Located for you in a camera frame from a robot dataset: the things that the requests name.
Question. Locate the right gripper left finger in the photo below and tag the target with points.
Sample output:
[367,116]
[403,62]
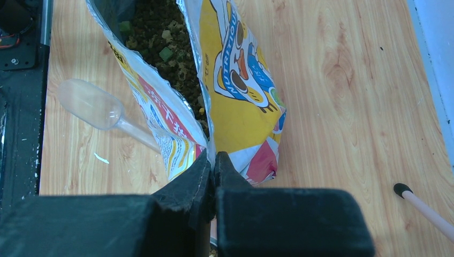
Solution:
[173,221]

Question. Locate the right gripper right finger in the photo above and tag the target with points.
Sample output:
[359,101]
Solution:
[285,221]

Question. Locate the pet food bag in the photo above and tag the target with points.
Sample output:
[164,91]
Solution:
[245,115]

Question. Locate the clear plastic scoop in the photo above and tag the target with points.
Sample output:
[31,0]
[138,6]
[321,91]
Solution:
[101,110]

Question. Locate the pink music stand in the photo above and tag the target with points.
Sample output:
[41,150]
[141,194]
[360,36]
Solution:
[446,228]

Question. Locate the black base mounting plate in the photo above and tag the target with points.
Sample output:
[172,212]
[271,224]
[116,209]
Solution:
[25,50]

